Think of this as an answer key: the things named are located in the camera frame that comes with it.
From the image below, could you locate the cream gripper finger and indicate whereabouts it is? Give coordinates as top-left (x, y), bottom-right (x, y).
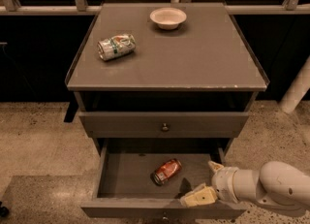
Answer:
top-left (208, 161), bottom-right (224, 174)
top-left (180, 183), bottom-right (217, 208)

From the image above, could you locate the closed top drawer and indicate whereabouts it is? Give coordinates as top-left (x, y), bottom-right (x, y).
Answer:
top-left (79, 112), bottom-right (249, 138)

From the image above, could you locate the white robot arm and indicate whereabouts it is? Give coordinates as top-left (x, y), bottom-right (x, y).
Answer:
top-left (180, 161), bottom-right (310, 217)

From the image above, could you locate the green white soda can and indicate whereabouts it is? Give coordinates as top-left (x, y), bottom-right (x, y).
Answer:
top-left (97, 33), bottom-right (136, 61)

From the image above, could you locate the brass top drawer knob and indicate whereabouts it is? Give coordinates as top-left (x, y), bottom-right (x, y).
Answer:
top-left (162, 123), bottom-right (170, 132)

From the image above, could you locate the brass middle drawer knob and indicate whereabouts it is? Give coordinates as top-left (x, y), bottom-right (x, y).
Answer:
top-left (162, 212), bottom-right (169, 221)

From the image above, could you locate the grey drawer cabinet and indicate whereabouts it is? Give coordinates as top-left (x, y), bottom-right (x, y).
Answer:
top-left (66, 3), bottom-right (268, 152)

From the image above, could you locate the brass drawer knob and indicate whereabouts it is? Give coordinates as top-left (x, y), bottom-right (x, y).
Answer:
top-left (162, 212), bottom-right (169, 221)
top-left (162, 123), bottom-right (170, 132)

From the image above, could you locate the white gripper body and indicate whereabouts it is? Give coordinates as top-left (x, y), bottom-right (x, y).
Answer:
top-left (211, 167), bottom-right (238, 203)

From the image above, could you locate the red coke can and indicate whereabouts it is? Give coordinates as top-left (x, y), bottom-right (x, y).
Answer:
top-left (151, 158), bottom-right (182, 186)

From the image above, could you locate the open middle drawer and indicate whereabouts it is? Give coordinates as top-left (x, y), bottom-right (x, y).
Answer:
top-left (81, 138), bottom-right (246, 220)

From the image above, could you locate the white bowl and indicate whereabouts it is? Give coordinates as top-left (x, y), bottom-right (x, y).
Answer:
top-left (150, 8), bottom-right (187, 30)

